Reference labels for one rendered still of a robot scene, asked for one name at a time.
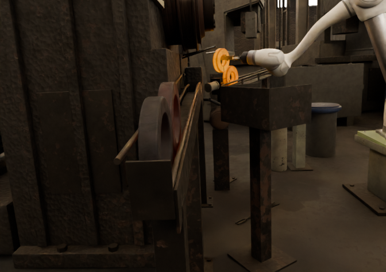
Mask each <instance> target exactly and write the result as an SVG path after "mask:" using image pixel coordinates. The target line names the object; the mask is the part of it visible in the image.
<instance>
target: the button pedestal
mask: <svg viewBox="0 0 386 272"><path fill-rule="evenodd" d="M305 152H306V124H303V125H297V126H293V152H292V162H287V166H288V168H289V169H290V171H312V170H313V169H312V168H311V167H310V166H309V165H308V164H307V163H306V162H305Z"/></svg>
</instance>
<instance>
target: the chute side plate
mask: <svg viewBox="0 0 386 272"><path fill-rule="evenodd" d="M201 90H202V84H200V86H199V89H198V94H197V96H196V101H195V105H194V110H193V113H192V117H191V122H190V126H189V129H188V134H187V138H186V144H185V145H184V150H183V155H182V159H181V162H180V166H179V171H178V174H177V180H176V184H175V187H174V190H173V191H174V199H175V212H176V226H177V233H178V234H180V233H181V228H182V202H183V197H184V194H185V196H186V195H187V189H188V182H189V177H190V170H191V163H192V156H193V152H194V144H195V137H196V121H198V119H199V112H200V105H201V101H202V92H201Z"/></svg>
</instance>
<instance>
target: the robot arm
mask: <svg viewBox="0 0 386 272"><path fill-rule="evenodd" d="M354 15H357V17H358V19H359V20H360V21H364V24H365V26H366V29H367V32H368V34H369V38H370V41H371V43H372V46H373V49H374V51H375V54H376V57H377V60H378V62H379V66H380V68H381V71H382V74H383V76H384V80H385V83H386V0H342V1H341V2H340V3H339V4H337V5H336V6H335V7H334V8H332V9H331V10H330V11H329V12H328V13H327V14H325V15H324V16H323V17H322V18H321V19H320V20H319V21H317V22H316V23H315V24H314V26H313V27H312V28H311V29H310V30H309V32H308V33H307V34H306V36H305V37H304V39H302V41H301V42H300V44H299V45H298V46H297V47H296V48H295V49H294V50H293V51H292V52H290V53H288V54H284V53H283V52H282V51H280V50H278V49H261V50H250V51H248V52H243V53H242V54H241V55H234V56H227V55H224V56H222V57H221V60H227V61H229V60H234V61H242V63H243V64H249V65H260V66H262V67H264V68H266V69H267V71H268V72H269V73H271V74H272V75H274V76H277V77H280V76H284V75H285V74H286V73H287V71H288V69H289V68H290V67H291V64H292V63H293V62H294V61H295V60H296V59H298V58H299V57H300V56H301V55H302V54H303V53H304V52H305V51H306V50H307V49H308V47H309V46H310V45H311V44H312V43H313V42H314V41H315V40H316V38H317V37H318V36H319V35H320V34H321V33H322V32H323V31H324V30H325V29H327V28H328V27H330V26H331V25H334V24H336V23H338V22H341V21H343V20H346V19H348V18H350V17H352V16H354ZM375 133H378V134H380V135H381V136H382V137H384V138H385V140H386V100H385V106H384V123H383V129H377V130H376V131H375Z"/></svg>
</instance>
